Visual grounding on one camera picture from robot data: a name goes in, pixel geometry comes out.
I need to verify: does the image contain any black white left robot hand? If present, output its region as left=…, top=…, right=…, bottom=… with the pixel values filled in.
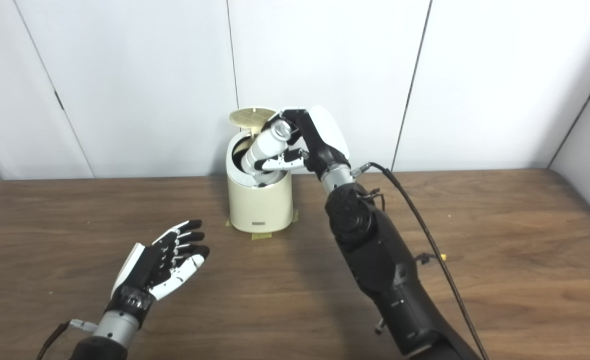
left=106, top=219, right=210, bottom=328

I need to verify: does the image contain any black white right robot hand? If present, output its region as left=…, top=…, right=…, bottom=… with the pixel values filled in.
left=255, top=105, right=351, bottom=183

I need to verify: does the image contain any small white plastic bottle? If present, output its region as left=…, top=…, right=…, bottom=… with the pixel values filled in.
left=241, top=120, right=292, bottom=176

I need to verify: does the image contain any cream round bin lid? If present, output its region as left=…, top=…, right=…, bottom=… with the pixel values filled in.
left=229, top=106, right=278, bottom=138

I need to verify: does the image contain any cream-colored cylindrical bin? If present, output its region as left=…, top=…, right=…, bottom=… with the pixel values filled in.
left=226, top=129, right=294, bottom=234

